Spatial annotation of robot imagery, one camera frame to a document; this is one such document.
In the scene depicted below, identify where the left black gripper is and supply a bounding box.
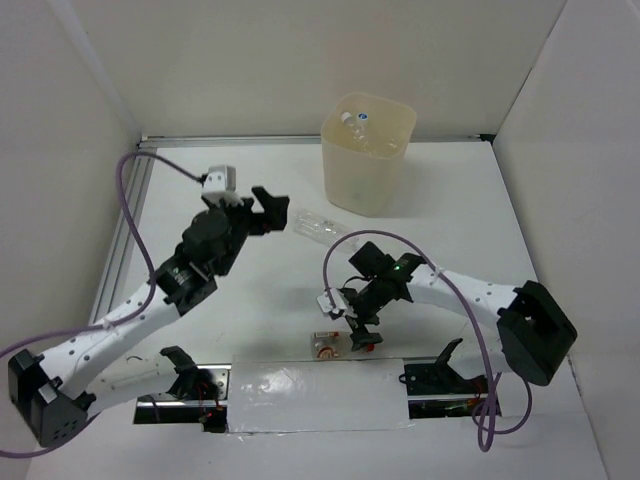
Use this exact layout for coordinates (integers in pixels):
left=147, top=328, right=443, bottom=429
left=204, top=187, right=291, bottom=277

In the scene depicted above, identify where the clear bottle red cap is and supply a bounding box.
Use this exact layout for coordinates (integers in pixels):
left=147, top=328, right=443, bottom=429
left=311, top=331, right=375, bottom=361

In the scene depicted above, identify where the clear bottle white cap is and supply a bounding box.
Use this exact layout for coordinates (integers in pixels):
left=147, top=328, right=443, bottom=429
left=350, top=112, right=374, bottom=149

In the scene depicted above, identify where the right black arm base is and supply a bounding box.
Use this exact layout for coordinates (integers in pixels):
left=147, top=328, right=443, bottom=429
left=398, top=339, right=488, bottom=420

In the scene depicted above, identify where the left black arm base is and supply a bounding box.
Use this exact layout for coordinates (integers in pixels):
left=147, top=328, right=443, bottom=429
left=133, top=346, right=231, bottom=434

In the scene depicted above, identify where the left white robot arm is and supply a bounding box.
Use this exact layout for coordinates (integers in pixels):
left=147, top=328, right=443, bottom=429
left=8, top=186, right=290, bottom=452

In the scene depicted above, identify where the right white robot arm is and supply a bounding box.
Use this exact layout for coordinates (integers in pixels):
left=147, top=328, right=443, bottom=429
left=340, top=253, right=577, bottom=386

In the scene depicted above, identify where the beige plastic bin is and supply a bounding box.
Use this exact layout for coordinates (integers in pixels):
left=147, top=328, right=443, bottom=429
left=320, top=92, right=417, bottom=217

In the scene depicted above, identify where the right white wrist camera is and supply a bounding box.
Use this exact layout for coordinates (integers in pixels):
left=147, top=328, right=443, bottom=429
left=316, top=288, right=354, bottom=320

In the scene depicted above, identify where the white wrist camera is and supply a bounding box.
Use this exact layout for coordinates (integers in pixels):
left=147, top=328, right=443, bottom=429
left=201, top=165, right=242, bottom=206
left=316, top=288, right=354, bottom=320

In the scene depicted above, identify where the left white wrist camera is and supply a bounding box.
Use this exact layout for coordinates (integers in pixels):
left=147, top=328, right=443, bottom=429
left=201, top=165, right=242, bottom=206

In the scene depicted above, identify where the aluminium frame rail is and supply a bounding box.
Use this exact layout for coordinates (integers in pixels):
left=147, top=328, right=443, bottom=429
left=87, top=133, right=496, bottom=364

